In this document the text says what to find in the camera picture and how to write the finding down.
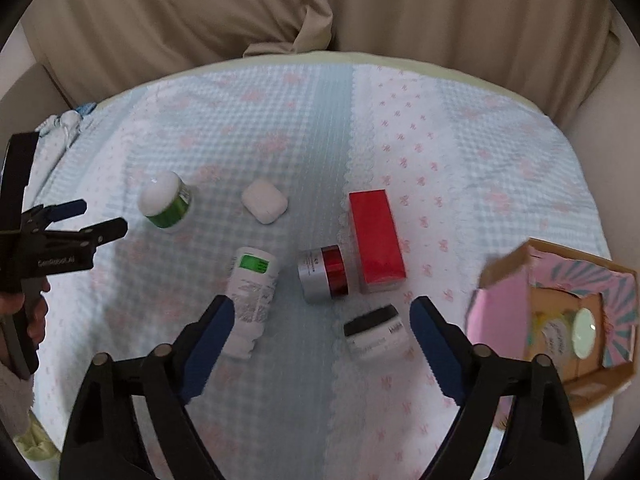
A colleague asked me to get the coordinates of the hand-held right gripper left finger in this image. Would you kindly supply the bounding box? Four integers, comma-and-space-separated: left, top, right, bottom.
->
59, 294, 236, 480

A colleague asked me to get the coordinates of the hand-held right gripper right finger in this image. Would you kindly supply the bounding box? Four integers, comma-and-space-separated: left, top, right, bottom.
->
409, 296, 586, 480

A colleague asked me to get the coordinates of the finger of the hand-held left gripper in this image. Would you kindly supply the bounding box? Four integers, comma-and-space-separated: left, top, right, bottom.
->
42, 199, 87, 222
75, 217, 129, 249

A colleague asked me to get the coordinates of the white jar with black lid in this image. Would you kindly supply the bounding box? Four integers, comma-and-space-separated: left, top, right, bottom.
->
343, 305, 410, 363

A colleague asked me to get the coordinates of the pink lined cardboard box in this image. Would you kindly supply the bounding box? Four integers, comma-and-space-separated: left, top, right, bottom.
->
465, 237, 640, 418

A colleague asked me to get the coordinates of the person's left forearm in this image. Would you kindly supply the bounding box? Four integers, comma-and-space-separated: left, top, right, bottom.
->
0, 355, 35, 436

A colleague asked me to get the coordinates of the person's left hand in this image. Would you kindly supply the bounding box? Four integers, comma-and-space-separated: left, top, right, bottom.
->
0, 277, 51, 343

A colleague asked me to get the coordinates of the green jar with white lid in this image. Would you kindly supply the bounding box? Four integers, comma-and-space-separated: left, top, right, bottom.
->
138, 170, 195, 232

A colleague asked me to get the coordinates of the white bottle with green label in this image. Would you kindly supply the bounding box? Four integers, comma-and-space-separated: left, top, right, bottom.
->
220, 246, 280, 361

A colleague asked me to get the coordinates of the blue and white cloth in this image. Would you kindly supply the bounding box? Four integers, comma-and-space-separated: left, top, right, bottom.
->
37, 102, 98, 146

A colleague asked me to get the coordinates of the red rectangular box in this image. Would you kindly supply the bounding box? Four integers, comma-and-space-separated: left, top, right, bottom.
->
348, 189, 407, 295

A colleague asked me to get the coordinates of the red and silver jar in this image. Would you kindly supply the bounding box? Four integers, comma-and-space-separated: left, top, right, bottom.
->
297, 245, 352, 305

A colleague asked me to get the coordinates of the labelled jar with pale lid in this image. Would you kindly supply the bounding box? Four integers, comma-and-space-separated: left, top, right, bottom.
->
537, 307, 601, 361

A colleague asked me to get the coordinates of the white earbud case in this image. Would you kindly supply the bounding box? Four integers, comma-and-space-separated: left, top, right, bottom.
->
241, 180, 289, 225

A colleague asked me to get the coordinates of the pale green cloth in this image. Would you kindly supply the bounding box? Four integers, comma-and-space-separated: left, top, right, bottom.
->
12, 420, 58, 461

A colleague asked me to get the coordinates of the light blue printed blanket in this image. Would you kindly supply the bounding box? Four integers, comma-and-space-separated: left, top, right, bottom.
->
10, 52, 618, 480

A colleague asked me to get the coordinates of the beige pillow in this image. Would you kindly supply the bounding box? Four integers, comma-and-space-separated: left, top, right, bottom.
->
22, 0, 333, 111
330, 0, 621, 128

